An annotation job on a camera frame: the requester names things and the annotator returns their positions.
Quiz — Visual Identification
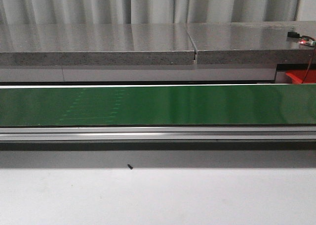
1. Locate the white pleated curtain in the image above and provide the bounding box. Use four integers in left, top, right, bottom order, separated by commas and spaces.
0, 0, 316, 24

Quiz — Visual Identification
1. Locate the small sensor circuit board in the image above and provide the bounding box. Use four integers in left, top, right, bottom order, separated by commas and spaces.
287, 31, 316, 46

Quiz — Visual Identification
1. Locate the red plastic tray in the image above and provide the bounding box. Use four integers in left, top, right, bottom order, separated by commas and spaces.
286, 70, 316, 84

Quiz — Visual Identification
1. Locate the grey stone counter slab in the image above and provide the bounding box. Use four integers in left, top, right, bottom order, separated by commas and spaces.
0, 24, 195, 66
187, 21, 316, 65

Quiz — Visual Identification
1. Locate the red black sensor wire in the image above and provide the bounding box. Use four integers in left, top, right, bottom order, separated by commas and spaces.
300, 34, 316, 84

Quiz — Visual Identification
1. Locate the green conveyor belt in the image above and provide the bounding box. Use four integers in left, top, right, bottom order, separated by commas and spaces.
0, 84, 316, 127

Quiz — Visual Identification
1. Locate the grey stone counter slab left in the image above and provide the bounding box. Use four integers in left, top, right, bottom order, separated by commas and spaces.
0, 24, 195, 66

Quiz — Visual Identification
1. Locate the aluminium conveyor frame rail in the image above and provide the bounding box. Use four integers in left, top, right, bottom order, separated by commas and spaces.
0, 126, 316, 141

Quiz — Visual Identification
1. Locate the grey stone counter slab right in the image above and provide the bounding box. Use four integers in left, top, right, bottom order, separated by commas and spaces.
187, 21, 316, 65

